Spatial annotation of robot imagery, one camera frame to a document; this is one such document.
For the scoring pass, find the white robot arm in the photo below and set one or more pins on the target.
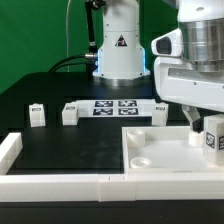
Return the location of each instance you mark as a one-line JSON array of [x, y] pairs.
[[121, 58]]

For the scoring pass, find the white square tabletop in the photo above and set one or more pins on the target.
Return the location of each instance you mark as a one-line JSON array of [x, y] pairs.
[[163, 150]]

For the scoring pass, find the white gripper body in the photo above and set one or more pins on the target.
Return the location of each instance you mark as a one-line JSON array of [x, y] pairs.
[[177, 81]]

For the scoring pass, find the white obstacle fence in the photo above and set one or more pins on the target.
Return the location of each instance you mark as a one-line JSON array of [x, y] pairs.
[[50, 188]]

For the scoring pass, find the black camera pole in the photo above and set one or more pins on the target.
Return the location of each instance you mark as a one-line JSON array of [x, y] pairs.
[[91, 5]]

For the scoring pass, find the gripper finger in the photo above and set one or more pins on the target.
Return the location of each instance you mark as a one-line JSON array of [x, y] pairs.
[[193, 117]]

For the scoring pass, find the white sheet with fiducial markers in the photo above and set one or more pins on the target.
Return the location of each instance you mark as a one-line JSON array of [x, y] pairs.
[[116, 108]]

